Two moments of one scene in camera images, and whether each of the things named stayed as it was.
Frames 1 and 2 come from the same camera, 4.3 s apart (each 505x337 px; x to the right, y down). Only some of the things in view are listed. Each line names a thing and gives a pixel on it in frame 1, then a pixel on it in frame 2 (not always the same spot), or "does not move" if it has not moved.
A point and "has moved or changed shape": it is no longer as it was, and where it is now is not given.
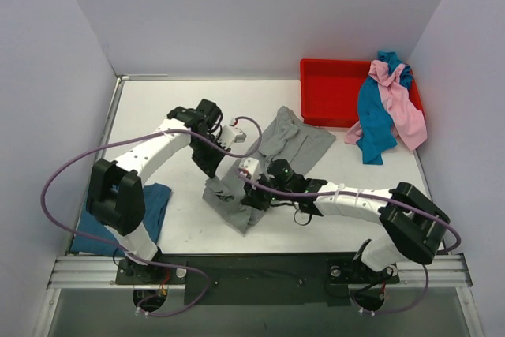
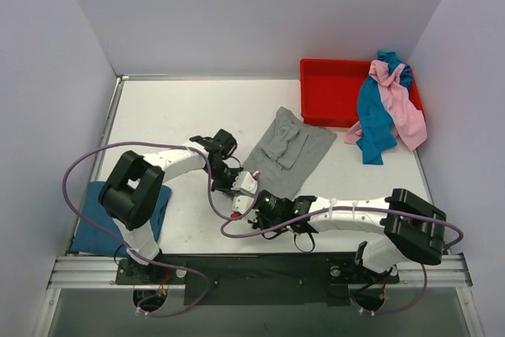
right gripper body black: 257,196 -> 257,215
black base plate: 237,279 does not move
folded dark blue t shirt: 92,237 does not move
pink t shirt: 408,120 does not move
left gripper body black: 206,158 -> 226,181
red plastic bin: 330,91 does not move
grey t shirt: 282,139 has moved or changed shape
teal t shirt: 377,132 does not move
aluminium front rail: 99,272 does not move
